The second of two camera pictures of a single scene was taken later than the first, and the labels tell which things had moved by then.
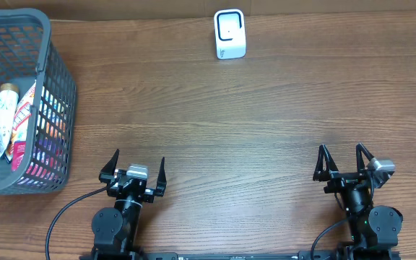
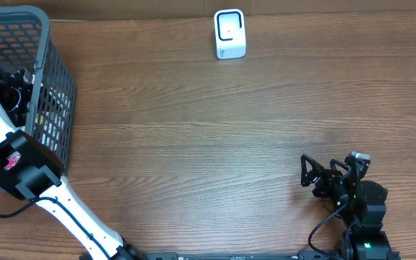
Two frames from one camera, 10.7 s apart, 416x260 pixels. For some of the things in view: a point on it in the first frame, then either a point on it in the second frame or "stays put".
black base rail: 240,255 stays put
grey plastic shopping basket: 26,106 stays put
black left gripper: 107,175 → 28,91
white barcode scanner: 230,34 stays put
